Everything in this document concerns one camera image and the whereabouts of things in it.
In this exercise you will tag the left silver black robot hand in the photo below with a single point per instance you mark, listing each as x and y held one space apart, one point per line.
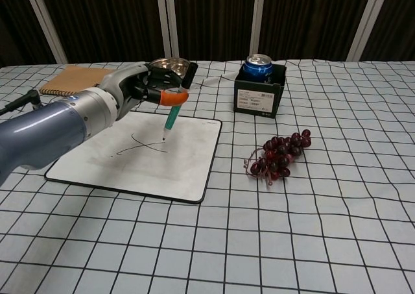
126 80

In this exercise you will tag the green marker pen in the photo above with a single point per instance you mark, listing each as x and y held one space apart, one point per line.
172 117

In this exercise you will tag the left blue silver robot arm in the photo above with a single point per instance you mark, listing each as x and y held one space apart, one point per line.
48 135

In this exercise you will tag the stainless steel bowl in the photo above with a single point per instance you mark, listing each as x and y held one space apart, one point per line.
172 66

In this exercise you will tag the brown spiral notebook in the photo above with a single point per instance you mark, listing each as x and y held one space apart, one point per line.
78 78

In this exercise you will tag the white drawing board black rim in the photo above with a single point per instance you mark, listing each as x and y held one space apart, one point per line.
162 167

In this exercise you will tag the blue drink can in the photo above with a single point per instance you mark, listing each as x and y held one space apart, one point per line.
258 70

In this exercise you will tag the black cardboard box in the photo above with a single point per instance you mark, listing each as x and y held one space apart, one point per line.
259 101

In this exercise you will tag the bunch of purple grapes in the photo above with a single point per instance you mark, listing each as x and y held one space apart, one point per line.
280 154

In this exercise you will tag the white black checked tablecloth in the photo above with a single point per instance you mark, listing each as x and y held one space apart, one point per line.
291 226

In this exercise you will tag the white partition post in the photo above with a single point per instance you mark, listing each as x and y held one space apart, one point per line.
258 18
365 21
167 21
43 21

